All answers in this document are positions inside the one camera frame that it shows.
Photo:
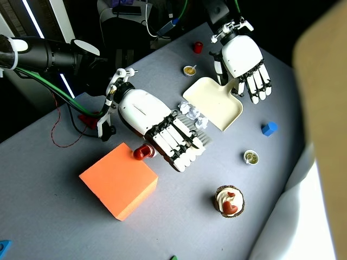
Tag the red triangular block with holes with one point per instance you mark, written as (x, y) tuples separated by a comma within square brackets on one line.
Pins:
[(89, 122)]

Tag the cream plastic dustpan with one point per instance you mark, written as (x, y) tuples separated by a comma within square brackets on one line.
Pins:
[(214, 105)]

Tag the white upright post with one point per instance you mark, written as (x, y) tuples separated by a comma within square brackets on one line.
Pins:
[(63, 19)]

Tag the blue hexagonal prism block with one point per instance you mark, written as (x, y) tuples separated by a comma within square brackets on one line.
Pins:
[(269, 128)]

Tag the grey table cloth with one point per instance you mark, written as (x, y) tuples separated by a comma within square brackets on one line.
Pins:
[(203, 238)]

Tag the small bowl with yellow soup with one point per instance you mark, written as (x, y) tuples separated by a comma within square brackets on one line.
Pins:
[(189, 71)]

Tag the small red cylinder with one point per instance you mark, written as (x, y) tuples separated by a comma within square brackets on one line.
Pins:
[(198, 47)]

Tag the beige blurred board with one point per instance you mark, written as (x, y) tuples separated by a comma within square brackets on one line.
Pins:
[(325, 108)]

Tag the blue block with hole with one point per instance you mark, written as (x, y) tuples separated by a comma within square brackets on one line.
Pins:
[(5, 249)]

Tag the white paper ball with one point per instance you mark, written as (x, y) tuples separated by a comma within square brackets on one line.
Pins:
[(202, 122), (193, 113), (184, 107)]

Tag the large orange block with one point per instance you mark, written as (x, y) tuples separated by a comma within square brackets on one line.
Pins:
[(116, 178)]

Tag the white backdrop sheet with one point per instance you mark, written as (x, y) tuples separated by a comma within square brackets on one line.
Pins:
[(298, 211)]

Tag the small bowl with green soup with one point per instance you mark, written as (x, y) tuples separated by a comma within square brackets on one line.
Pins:
[(251, 157)]

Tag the toy cupcake with cream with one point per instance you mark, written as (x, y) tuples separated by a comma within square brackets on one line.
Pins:
[(229, 201)]

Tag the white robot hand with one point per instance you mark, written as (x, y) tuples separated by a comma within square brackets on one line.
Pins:
[(143, 111), (241, 57)]

